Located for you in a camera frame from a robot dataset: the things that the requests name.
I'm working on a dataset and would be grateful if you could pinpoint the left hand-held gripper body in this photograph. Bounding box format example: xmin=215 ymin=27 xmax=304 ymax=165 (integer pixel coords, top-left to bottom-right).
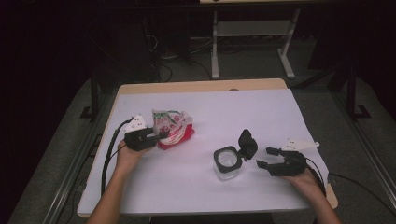
xmin=122 ymin=114 xmax=158 ymax=153

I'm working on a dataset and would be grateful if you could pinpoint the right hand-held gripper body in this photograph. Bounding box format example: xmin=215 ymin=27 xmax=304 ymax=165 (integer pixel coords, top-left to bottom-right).
xmin=268 ymin=138 xmax=321 ymax=178

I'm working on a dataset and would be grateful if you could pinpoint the red and white seasoning bag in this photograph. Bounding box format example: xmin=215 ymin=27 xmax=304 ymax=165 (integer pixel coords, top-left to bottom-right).
xmin=151 ymin=108 xmax=196 ymax=151

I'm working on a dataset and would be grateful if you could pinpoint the clear jar with black lid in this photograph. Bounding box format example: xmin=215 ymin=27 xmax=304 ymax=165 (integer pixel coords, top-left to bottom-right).
xmin=213 ymin=129 xmax=260 ymax=182

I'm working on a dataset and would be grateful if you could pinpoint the person's left hand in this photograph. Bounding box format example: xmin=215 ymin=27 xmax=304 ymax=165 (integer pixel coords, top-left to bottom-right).
xmin=115 ymin=139 xmax=154 ymax=175

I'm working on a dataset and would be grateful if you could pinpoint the person's right hand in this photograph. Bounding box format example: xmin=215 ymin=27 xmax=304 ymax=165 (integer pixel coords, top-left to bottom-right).
xmin=280 ymin=168 xmax=322 ymax=201

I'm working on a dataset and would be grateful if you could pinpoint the white table sheet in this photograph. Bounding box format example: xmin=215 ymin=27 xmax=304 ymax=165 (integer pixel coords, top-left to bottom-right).
xmin=78 ymin=88 xmax=330 ymax=216

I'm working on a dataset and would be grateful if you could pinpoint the black metal stand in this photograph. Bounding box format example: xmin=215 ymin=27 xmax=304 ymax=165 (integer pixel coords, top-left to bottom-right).
xmin=78 ymin=76 xmax=101 ymax=120
xmin=345 ymin=63 xmax=372 ymax=121

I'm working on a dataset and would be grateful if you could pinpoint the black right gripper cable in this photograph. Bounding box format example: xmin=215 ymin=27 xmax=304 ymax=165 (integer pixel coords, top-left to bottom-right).
xmin=305 ymin=157 xmax=328 ymax=198

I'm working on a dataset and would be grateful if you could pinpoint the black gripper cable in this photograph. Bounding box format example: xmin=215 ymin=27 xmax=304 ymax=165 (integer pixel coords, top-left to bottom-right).
xmin=305 ymin=157 xmax=328 ymax=198
xmin=100 ymin=119 xmax=134 ymax=196

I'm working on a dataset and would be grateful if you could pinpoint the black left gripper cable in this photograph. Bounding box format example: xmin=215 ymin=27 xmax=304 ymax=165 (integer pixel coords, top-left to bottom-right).
xmin=100 ymin=119 xmax=134 ymax=196

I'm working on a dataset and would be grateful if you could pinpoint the aluminium floor rail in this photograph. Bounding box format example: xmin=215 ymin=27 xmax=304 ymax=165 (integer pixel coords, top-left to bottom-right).
xmin=330 ymin=90 xmax=396 ymax=202
xmin=42 ymin=92 xmax=110 ymax=224

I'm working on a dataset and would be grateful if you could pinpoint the tangle of background cables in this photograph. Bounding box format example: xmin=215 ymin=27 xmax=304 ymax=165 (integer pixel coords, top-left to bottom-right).
xmin=141 ymin=31 xmax=213 ymax=82

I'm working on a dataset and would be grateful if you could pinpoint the black floor cable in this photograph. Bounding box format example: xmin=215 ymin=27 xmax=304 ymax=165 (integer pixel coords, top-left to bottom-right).
xmin=328 ymin=172 xmax=396 ymax=217

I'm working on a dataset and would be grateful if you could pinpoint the white desk frame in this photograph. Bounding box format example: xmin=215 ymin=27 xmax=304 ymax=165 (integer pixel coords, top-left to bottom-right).
xmin=199 ymin=0 xmax=303 ymax=80

